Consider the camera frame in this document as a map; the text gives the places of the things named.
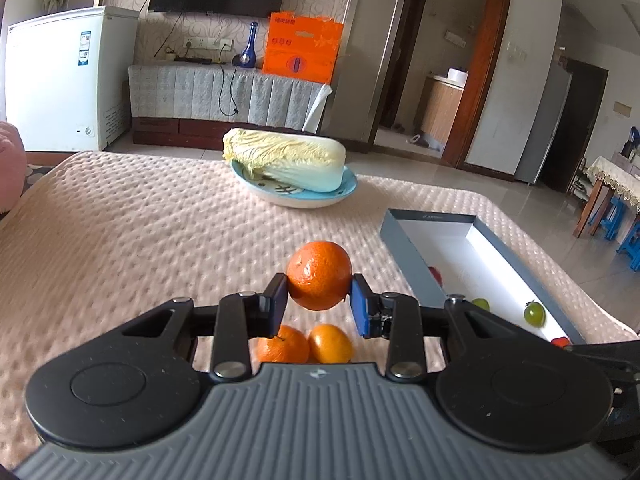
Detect napa cabbage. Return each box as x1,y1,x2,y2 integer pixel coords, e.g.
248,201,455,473
222,127,348,194

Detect wooden kitchen cabinet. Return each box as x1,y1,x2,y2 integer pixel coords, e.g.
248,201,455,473
419,76,466,147

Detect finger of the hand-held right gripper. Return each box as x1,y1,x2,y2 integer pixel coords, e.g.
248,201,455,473
566,341,640,381

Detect yellow-orange orange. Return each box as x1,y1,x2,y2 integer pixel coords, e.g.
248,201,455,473
307,323,355,365

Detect cabinet with grey cloth cover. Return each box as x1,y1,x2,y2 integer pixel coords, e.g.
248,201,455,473
128,62,332,150

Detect table with lace cloth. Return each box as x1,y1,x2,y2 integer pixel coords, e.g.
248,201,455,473
572,155,640,240

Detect white chest freezer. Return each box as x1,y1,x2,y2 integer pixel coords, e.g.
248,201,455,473
5,6,139,153

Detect white wall sockets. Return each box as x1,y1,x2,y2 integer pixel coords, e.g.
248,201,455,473
183,36,234,51

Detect orange tangerine with stem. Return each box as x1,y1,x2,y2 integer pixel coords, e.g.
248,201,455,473
256,325,311,365

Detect orange cardboard box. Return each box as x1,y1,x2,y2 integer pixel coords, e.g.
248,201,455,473
262,11,345,86

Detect light blue plate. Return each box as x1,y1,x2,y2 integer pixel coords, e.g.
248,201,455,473
230,160,359,211

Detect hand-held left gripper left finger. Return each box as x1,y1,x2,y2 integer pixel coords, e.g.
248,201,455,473
122,273,290,383

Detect dark orange tangerine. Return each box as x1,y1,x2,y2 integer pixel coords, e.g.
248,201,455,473
286,240,354,311

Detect grey box with white inside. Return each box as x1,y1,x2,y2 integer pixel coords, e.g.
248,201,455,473
379,208,587,347

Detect black cable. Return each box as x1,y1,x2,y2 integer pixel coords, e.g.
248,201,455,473
218,42,240,116

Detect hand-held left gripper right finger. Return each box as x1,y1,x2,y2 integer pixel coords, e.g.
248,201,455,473
350,274,521,381

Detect blue glass bottle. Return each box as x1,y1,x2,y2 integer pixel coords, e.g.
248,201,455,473
240,21,260,69

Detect brown wooden door frame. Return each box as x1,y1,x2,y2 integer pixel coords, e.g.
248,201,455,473
369,0,516,168

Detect blue plastic stool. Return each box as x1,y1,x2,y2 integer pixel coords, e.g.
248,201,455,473
596,195,629,241
616,220,640,272

